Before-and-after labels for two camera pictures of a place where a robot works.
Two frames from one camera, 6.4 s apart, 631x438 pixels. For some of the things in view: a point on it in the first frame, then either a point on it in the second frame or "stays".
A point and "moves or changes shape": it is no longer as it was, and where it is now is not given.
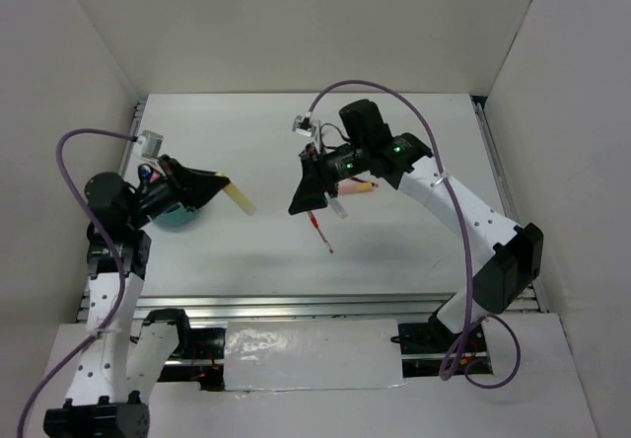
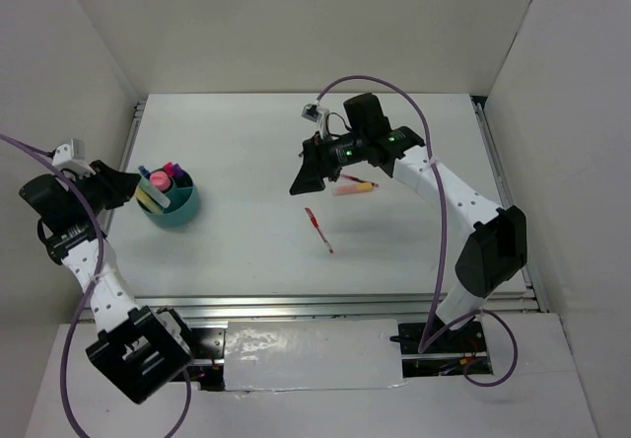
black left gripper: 189,186 -> 118,183
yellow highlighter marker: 240,198 moves or changes shape
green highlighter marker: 338,207 moves or changes shape
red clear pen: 361,181 stays
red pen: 315,223 stays
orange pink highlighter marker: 356,187 stays
